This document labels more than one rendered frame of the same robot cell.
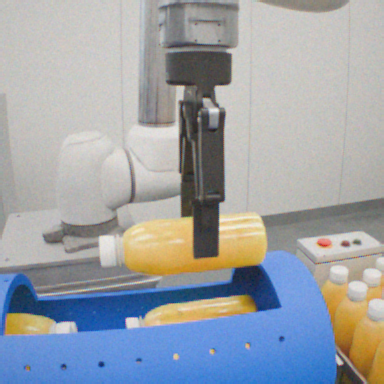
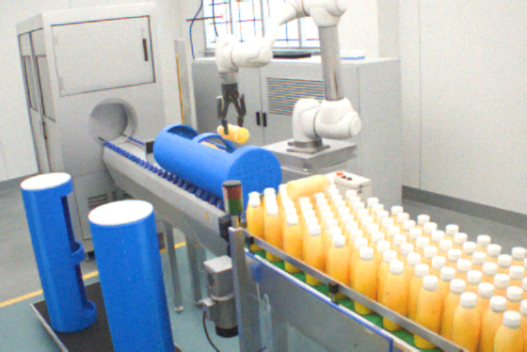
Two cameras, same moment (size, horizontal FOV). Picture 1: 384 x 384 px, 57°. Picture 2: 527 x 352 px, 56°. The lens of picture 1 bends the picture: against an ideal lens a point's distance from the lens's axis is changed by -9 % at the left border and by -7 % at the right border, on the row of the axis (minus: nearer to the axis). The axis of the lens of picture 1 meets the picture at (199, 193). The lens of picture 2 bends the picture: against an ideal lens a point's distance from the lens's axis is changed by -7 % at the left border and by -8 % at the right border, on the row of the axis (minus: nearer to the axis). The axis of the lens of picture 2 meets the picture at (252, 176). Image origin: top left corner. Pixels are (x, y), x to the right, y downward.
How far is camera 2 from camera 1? 232 cm
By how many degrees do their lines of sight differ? 69
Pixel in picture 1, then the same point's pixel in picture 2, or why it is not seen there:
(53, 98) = (479, 64)
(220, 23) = (222, 77)
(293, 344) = (224, 163)
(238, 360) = (216, 161)
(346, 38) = not seen: outside the picture
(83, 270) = (285, 159)
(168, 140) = (327, 108)
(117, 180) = (307, 122)
